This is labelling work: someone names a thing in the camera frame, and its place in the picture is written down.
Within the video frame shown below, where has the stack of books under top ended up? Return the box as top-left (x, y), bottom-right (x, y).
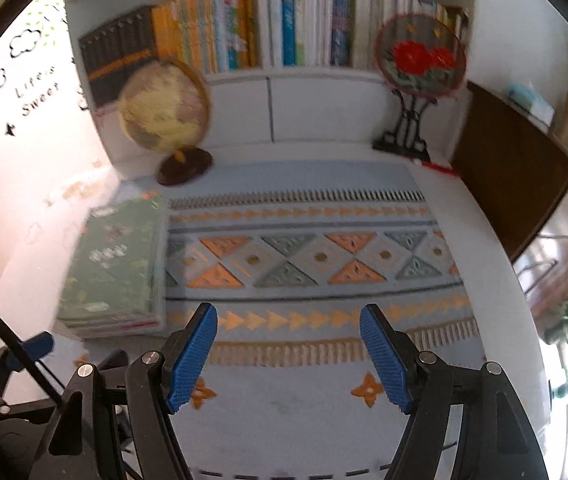
top-left (55, 278), bottom-right (167, 340)

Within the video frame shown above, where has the top green cover book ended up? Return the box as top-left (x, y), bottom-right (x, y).
top-left (57, 193), bottom-right (167, 326)

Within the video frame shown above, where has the patterned grey orange table mat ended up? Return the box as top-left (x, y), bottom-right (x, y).
top-left (50, 159), bottom-right (553, 480)

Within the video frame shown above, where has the black ornate fan stand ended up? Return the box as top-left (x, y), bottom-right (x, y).
top-left (372, 89), bottom-right (438, 162)

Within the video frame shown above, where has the dark brown wooden cabinet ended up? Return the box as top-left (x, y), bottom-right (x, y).
top-left (452, 81), bottom-right (568, 261)

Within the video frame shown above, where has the vintage desk globe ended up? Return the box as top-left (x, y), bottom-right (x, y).
top-left (118, 56), bottom-right (212, 186)

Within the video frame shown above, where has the light blue tissue box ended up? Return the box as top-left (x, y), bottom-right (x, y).
top-left (507, 82), bottom-right (555, 127)

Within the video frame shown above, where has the white bookshelf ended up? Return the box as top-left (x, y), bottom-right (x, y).
top-left (65, 0), bottom-right (474, 167)

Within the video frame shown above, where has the round red flower embroidery fan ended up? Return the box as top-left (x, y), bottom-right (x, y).
top-left (374, 13), bottom-right (467, 99)

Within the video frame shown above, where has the black book set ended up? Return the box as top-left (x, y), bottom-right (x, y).
top-left (79, 6), bottom-right (158, 108)

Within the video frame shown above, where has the orange yellow book row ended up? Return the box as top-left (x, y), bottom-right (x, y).
top-left (151, 0), bottom-right (260, 75)

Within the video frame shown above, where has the white blue book row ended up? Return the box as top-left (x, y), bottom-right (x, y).
top-left (269, 0), bottom-right (470, 70)

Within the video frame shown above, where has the black cable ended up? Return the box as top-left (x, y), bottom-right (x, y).
top-left (0, 284), bottom-right (65, 406)

